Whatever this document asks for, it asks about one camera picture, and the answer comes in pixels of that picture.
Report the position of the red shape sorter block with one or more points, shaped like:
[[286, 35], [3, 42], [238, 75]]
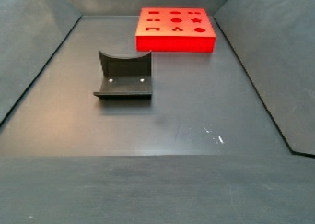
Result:
[[174, 29]]

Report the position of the black curved holder bracket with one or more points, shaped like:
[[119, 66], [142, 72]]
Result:
[[126, 76]]

